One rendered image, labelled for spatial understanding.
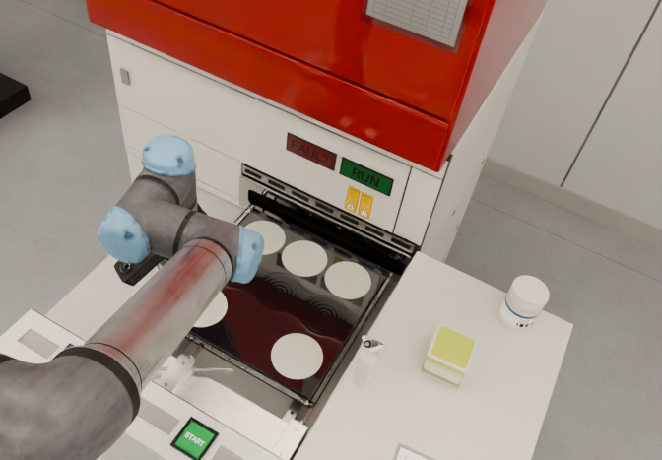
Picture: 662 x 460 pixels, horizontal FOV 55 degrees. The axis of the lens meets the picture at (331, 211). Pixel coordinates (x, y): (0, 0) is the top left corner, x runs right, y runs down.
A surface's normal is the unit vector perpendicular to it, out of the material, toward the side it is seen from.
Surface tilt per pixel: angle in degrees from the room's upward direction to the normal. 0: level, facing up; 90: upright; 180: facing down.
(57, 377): 30
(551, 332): 0
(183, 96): 90
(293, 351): 0
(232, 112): 90
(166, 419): 0
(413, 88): 90
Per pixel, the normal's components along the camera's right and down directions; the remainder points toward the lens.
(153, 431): 0.11, -0.68
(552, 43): -0.47, 0.61
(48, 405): 0.58, -0.56
